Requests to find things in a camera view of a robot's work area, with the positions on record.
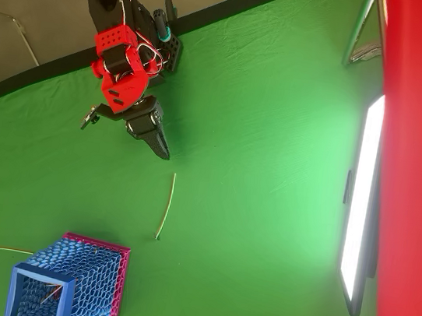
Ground green cloth with black edge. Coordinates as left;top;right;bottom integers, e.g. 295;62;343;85
0;0;422;316

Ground thin pale stick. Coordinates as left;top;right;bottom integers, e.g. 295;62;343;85
154;170;178;242

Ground black gripper camera mount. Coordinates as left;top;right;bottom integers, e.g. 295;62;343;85
80;100;125;137

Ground red blurred foreground object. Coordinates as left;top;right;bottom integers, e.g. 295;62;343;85
340;0;422;316

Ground black clamp with teal ring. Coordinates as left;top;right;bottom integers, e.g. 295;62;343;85
148;0;179;44

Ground blue and pink lattice basket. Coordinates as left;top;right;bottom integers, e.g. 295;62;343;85
4;223;132;316

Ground black flat LED light panel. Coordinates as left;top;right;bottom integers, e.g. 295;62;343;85
326;90;401;316

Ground chrome tube stand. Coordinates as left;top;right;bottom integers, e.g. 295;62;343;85
340;0;392;72

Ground thin white cable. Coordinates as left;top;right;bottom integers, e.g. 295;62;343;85
0;9;47;67

